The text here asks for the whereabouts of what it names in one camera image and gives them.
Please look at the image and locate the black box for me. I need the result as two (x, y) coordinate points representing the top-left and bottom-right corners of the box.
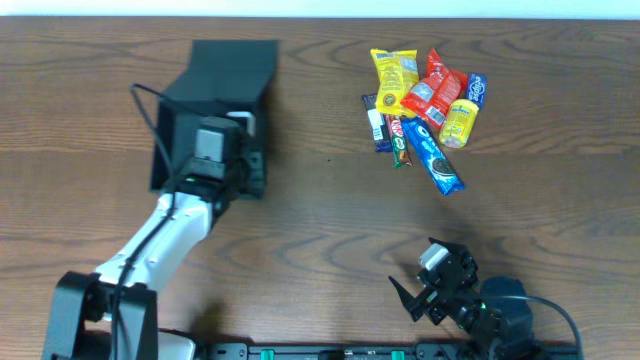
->
(149, 40), (278, 192)

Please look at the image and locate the yellow snack bag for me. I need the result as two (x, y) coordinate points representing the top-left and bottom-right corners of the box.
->
(370, 49), (420, 117)

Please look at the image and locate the red snack bag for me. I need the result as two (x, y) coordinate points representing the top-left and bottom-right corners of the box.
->
(401, 48), (468, 130)

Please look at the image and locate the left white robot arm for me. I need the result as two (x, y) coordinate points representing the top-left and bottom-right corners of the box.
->
(42, 111), (267, 359)

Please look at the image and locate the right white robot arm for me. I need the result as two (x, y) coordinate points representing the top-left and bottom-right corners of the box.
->
(391, 238), (537, 359)

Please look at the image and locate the blue Oreo cookie pack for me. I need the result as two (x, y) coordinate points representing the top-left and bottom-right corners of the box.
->
(401, 117), (466, 196)

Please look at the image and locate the red KitKat bar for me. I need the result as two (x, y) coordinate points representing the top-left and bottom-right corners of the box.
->
(384, 114), (412, 168)

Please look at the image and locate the dark purple chocolate bar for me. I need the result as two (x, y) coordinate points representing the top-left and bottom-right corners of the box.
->
(361, 94), (393, 153)

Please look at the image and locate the yellow plastic jar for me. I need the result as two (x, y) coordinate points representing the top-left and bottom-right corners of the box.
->
(439, 99), (479, 148)

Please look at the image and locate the blue gum packet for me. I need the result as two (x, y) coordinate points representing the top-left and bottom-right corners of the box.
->
(466, 73), (487, 109)

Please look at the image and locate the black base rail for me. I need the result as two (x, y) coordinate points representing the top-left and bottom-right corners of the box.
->
(204, 341), (585, 360)

